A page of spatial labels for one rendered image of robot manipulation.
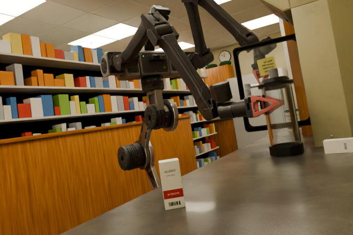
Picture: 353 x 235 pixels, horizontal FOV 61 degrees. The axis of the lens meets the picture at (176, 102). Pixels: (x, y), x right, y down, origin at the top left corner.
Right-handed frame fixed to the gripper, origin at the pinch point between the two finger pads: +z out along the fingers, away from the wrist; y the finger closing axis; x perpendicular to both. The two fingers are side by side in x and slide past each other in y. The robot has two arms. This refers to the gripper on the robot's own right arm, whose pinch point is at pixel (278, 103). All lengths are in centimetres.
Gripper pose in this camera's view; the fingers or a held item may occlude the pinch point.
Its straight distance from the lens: 99.0
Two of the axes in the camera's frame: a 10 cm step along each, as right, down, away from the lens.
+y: 5.1, -0.2, 8.6
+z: 8.5, -1.5, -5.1
